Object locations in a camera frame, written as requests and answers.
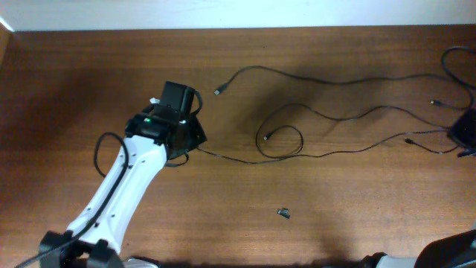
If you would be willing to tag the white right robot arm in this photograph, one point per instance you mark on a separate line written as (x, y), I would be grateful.
(454, 251)

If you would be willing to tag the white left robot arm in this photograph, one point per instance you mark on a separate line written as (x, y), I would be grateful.
(163, 131)

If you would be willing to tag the small black adapter plug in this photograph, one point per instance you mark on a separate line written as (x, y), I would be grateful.
(284, 212)

